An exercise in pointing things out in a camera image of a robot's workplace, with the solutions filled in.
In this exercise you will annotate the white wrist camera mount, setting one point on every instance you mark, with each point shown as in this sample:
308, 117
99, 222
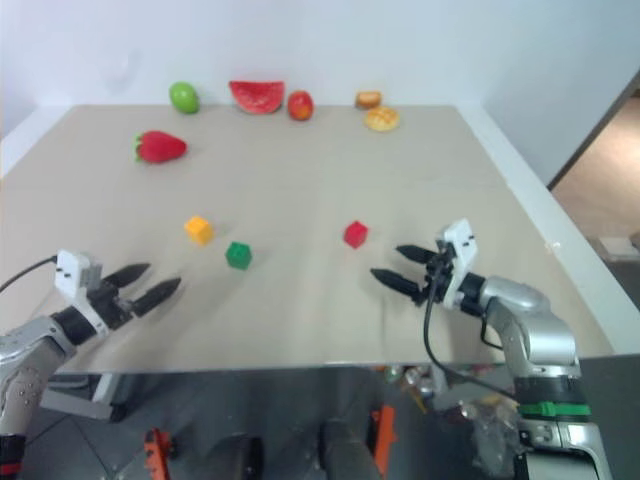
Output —
462, 262
73, 276

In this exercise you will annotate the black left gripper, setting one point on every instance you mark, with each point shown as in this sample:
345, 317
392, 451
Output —
111, 302

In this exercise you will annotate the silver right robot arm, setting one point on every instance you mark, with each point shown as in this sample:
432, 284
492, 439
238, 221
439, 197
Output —
540, 360

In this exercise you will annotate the yellow cube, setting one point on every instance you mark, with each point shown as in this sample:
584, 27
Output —
199, 230

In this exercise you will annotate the pile of packaged snacks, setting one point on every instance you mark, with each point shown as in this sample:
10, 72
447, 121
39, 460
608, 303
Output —
450, 395

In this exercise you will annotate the grey metal table bracket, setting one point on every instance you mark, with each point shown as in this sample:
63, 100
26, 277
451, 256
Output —
95, 395

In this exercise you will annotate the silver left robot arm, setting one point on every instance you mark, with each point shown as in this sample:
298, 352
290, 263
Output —
30, 350

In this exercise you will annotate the green toy mango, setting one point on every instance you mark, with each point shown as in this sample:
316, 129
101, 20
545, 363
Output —
183, 97

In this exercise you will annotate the brown toy bread roll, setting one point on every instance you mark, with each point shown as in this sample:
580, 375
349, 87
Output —
369, 99

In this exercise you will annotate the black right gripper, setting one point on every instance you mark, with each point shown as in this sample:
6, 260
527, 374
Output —
434, 277

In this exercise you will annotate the red toy strawberry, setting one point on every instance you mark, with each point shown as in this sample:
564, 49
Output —
161, 147

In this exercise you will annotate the green cube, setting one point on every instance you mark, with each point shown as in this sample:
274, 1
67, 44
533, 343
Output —
238, 255

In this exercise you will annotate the toy watermelon slice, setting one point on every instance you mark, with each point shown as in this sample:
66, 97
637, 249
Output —
257, 96

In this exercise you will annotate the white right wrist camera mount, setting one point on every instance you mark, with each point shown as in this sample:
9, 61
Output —
462, 262

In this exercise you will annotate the orange and black clamp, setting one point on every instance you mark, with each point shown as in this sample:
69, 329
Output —
384, 432
159, 450

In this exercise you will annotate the red cube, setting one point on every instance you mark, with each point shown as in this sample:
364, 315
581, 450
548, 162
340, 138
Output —
355, 234

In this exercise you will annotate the yellow toy waffle bun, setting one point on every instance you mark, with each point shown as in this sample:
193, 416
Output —
382, 119

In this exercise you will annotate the red toy apple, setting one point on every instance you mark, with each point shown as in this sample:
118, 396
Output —
300, 105

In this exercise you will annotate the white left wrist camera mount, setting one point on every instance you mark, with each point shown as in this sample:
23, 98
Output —
73, 276

